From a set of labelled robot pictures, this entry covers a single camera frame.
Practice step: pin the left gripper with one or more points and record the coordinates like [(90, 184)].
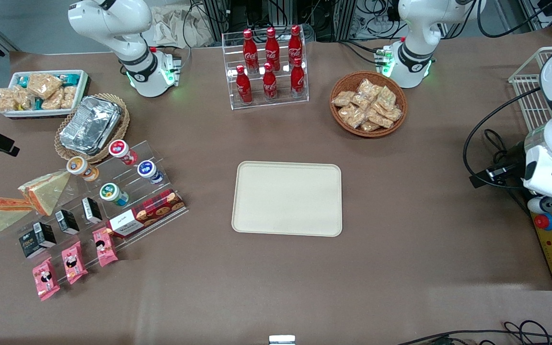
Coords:
[(514, 156)]

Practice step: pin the triangle sandwich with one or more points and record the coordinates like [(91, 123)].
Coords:
[(46, 189), (3, 215)]

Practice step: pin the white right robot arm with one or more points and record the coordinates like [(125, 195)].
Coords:
[(113, 24)]

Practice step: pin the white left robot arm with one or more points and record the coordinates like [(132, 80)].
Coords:
[(417, 28)]

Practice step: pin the beige plastic tray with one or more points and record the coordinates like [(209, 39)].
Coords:
[(287, 199)]

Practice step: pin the wrapped rice cracker packet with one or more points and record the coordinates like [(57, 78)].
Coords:
[(43, 85), (23, 98), (68, 97), (53, 101), (4, 100)]

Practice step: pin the teal snack packet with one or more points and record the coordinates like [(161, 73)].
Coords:
[(22, 81), (70, 78)]

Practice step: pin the orange lid yogurt cup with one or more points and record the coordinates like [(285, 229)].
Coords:
[(78, 166)]

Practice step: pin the silver foil container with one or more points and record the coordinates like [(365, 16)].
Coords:
[(89, 124)]

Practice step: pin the white plastic bin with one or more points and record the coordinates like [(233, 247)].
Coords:
[(83, 81)]

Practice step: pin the large black carton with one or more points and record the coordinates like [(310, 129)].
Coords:
[(36, 239)]

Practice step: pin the small black carton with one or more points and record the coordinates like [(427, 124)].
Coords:
[(91, 210), (67, 221)]

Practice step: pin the brown table cover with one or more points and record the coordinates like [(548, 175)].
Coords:
[(400, 239)]

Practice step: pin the clear wrapped biscuit packet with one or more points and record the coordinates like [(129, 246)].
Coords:
[(361, 101), (371, 126), (368, 88), (351, 116), (343, 99), (393, 114), (386, 98), (380, 119)]

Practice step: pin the red lid yogurt cup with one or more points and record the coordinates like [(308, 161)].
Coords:
[(120, 149)]

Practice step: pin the green lid yogurt cup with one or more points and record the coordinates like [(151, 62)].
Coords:
[(109, 192)]

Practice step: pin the oval brown wicker basket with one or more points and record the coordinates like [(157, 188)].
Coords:
[(122, 127)]

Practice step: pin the pink snack packet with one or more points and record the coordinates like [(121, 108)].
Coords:
[(45, 279), (74, 262), (105, 247)]

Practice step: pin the blue lid yogurt cup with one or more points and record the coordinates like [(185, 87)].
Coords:
[(147, 170)]

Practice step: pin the round brown wicker basket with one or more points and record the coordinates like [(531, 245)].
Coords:
[(340, 125)]

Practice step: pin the clear acrylic stepped display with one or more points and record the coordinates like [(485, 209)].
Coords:
[(161, 158)]

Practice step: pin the red plaid cookie box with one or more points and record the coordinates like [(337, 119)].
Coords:
[(149, 213)]

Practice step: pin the beige cloth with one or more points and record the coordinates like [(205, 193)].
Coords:
[(170, 26)]

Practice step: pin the red cola bottle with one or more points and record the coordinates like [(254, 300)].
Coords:
[(244, 88), (297, 80), (250, 50), (270, 85), (295, 45), (272, 48)]

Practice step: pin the clear acrylic bottle rack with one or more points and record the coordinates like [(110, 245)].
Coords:
[(266, 103)]

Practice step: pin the silver metal clip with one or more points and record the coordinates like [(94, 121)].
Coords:
[(281, 340)]

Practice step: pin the aluminium frame rack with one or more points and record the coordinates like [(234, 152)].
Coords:
[(333, 19)]

